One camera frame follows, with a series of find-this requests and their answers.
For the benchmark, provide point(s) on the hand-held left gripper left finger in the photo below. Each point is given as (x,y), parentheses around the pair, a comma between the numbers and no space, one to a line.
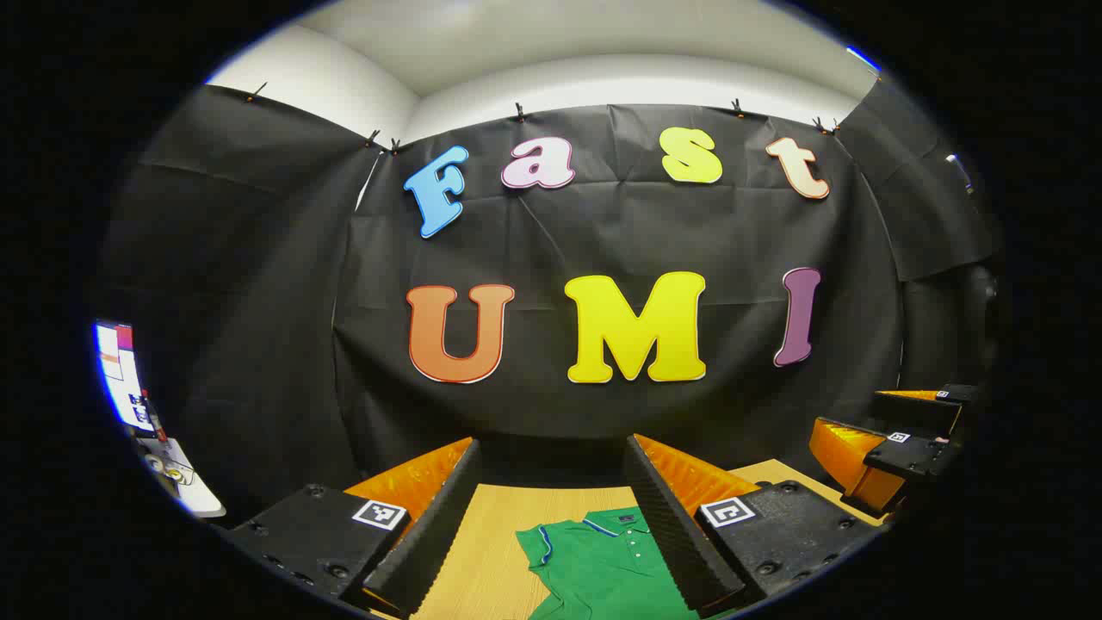
(430,534)

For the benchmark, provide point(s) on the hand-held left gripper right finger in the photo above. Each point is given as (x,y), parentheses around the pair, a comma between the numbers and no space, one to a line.
(671,534)

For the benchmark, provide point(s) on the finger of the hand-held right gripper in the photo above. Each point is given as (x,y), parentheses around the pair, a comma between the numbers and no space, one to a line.
(913,456)
(917,413)

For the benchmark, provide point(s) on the green T-shirt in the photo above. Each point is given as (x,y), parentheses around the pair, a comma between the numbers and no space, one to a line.
(594,568)

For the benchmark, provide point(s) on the white side table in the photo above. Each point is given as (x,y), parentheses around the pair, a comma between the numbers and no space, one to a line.
(194,491)

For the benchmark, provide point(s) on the black backdrop cloth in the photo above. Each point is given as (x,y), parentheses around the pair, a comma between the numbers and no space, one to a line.
(534,241)

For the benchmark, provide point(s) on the computer monitor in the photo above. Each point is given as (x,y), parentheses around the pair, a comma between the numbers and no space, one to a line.
(116,370)

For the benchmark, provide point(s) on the row of black cloth clips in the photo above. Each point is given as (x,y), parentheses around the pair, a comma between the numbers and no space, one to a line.
(519,113)

